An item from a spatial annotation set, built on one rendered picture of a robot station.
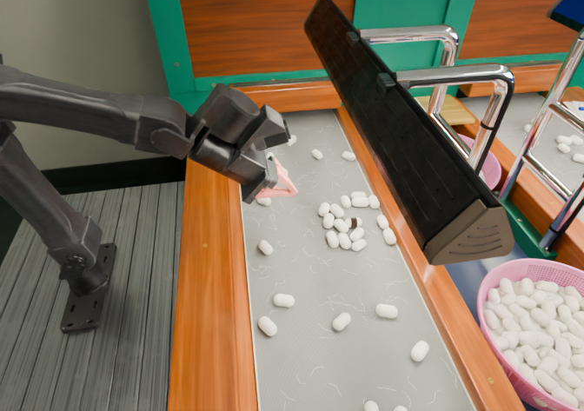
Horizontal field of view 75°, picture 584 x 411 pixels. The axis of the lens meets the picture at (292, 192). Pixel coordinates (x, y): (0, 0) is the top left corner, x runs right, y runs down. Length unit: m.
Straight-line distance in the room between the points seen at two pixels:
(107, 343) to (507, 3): 1.23
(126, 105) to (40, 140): 1.64
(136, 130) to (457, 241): 0.43
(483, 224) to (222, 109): 0.37
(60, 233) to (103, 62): 1.27
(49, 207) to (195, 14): 0.56
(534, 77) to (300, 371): 1.05
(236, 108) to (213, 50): 0.51
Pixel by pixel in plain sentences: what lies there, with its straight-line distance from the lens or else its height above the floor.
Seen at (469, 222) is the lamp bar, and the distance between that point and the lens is 0.34.
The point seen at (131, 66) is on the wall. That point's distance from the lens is 1.90.
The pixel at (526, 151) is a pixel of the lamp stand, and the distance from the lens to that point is 0.93.
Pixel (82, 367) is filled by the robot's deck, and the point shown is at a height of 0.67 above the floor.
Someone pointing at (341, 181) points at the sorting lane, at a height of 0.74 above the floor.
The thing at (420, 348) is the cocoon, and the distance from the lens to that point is 0.65.
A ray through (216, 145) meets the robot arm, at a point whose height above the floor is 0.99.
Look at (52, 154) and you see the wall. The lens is 2.23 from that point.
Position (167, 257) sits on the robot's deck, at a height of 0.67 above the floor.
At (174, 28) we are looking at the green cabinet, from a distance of 1.02.
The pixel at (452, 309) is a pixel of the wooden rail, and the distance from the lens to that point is 0.70.
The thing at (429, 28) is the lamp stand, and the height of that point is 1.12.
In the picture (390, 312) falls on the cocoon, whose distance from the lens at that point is 0.67.
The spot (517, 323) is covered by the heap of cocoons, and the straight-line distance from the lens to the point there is 0.78.
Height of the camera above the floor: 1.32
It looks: 42 degrees down
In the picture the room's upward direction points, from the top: straight up
